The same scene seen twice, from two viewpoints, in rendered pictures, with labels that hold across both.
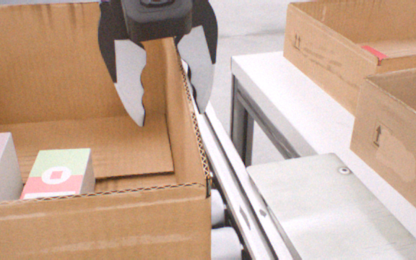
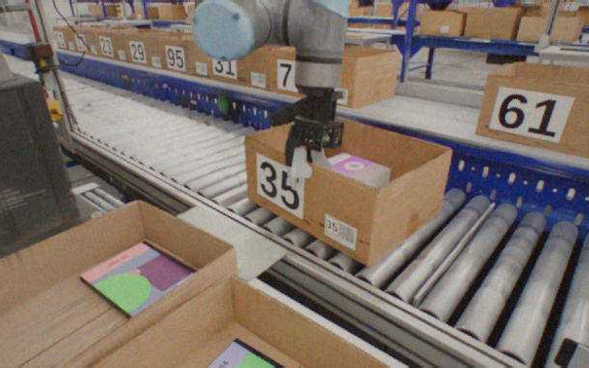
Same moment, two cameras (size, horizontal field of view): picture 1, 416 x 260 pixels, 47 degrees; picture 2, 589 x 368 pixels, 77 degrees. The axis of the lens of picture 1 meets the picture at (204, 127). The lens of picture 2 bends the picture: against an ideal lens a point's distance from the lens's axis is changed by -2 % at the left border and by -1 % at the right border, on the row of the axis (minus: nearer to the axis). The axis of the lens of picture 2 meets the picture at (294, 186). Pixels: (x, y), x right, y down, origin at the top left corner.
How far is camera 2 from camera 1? 107 cm
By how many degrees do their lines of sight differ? 114
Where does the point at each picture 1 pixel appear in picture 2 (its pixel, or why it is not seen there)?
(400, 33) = not seen: outside the picture
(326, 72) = (292, 344)
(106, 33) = not seen: hidden behind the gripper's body
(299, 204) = (249, 243)
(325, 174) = (245, 264)
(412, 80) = (202, 276)
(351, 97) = (253, 322)
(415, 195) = (194, 260)
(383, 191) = not seen: hidden behind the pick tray
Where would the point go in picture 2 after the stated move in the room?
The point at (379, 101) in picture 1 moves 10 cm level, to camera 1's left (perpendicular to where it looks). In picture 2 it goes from (220, 243) to (269, 226)
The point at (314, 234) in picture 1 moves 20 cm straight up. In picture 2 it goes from (236, 235) to (229, 150)
